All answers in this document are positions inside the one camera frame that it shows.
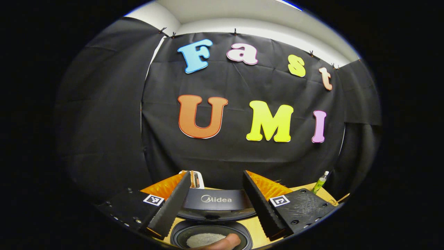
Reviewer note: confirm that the toast slice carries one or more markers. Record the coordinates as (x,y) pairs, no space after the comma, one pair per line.
(192,178)

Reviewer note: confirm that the dark grey rice cooker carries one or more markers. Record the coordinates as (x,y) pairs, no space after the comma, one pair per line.
(216,208)

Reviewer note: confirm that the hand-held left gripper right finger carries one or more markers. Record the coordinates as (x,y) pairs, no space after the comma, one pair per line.
(263,211)

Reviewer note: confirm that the white rice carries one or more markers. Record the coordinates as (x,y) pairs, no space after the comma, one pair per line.
(204,239)

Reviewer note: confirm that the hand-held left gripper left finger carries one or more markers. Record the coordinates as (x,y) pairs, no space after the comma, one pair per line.
(171,211)

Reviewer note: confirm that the green drink bottle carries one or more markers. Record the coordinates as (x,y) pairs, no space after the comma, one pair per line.
(319,182)

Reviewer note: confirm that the white toaster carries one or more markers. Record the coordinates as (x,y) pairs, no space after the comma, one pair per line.
(199,180)

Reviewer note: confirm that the black backdrop cloth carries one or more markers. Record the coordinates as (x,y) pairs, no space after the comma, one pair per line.
(225,156)

